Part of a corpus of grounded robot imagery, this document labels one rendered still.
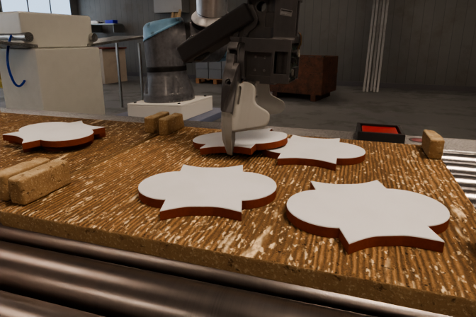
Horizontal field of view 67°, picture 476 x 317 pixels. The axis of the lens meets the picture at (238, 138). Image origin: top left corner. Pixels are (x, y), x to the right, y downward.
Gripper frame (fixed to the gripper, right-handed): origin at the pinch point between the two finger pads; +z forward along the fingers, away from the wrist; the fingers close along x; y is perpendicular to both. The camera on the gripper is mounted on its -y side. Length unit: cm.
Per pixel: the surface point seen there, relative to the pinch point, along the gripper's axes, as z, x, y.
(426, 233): -0.4, -19.7, 21.2
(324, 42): -11, 882, -72
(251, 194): 0.2, -17.1, 7.0
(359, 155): -0.4, -1.6, 16.4
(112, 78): 103, 754, -589
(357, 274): 0.8, -25.0, 16.5
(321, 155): -0.2, -3.0, 11.9
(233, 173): 0.3, -12.5, 3.6
